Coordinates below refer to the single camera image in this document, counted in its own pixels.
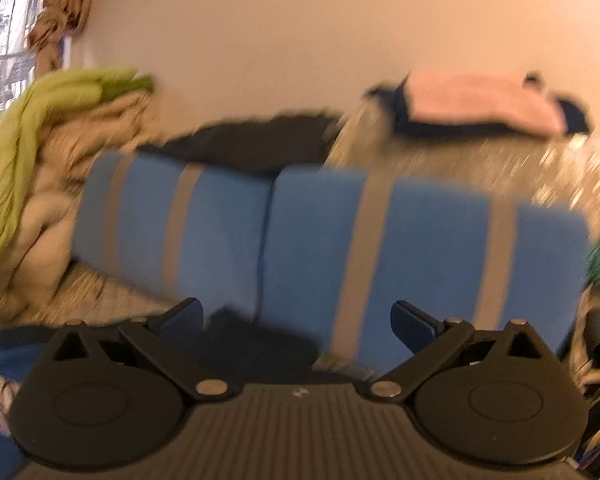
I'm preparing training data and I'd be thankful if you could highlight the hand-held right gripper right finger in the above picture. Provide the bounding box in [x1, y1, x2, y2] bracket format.
[371, 300, 556, 403]

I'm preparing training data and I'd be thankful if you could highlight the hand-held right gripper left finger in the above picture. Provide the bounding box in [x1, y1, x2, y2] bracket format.
[45, 297, 231, 402]

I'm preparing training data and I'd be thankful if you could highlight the blue pillow with grey stripes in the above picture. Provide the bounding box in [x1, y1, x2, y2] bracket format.
[262, 166, 595, 366]
[74, 152, 276, 318]

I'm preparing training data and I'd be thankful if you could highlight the beige quilt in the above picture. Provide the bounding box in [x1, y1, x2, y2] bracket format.
[0, 90, 163, 328]

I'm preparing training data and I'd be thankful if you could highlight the black garment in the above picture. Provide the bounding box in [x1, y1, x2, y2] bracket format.
[137, 109, 348, 176]

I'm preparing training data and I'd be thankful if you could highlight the folded navy garment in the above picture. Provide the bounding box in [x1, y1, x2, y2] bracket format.
[364, 72, 593, 141]

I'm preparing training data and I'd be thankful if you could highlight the pink towel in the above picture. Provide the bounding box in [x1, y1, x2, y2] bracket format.
[407, 71, 566, 137]

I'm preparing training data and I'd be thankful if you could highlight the green blanket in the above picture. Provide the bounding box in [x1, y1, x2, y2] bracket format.
[0, 66, 155, 286]

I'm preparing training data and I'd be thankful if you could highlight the beige curtain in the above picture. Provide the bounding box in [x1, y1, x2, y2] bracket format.
[27, 0, 101, 73]

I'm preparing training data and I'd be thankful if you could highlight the window with grille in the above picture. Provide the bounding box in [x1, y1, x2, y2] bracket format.
[0, 0, 73, 131]

